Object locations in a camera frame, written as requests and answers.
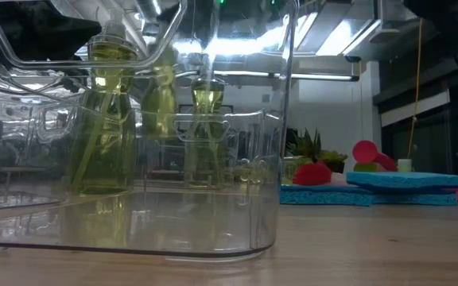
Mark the potted succulent plant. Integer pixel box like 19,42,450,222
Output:
285,127,349,175

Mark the red and white dish brush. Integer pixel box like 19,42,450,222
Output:
291,160,458,199
351,139,398,173

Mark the long ceiling light fixture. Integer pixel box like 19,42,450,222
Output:
212,69,360,83

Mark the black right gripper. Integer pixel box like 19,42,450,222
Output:
165,0,219,25

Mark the hanging yellow cord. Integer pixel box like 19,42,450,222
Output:
406,19,424,160

